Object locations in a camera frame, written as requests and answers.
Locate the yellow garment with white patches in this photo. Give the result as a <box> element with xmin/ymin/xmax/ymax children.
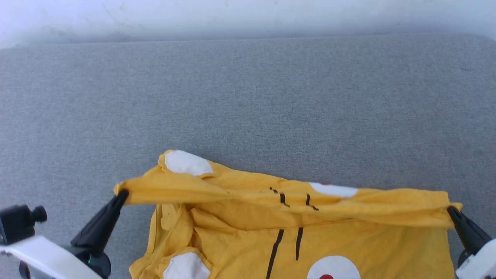
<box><xmin>114</xmin><ymin>149</ymin><xmax>463</xmax><ymax>279</ymax></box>

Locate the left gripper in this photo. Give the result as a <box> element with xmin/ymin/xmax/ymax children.
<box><xmin>70</xmin><ymin>189</ymin><xmax>129</xmax><ymax>279</ymax></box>

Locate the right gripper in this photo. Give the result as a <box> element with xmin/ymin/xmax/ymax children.
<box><xmin>447</xmin><ymin>205</ymin><xmax>496</xmax><ymax>279</ymax></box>

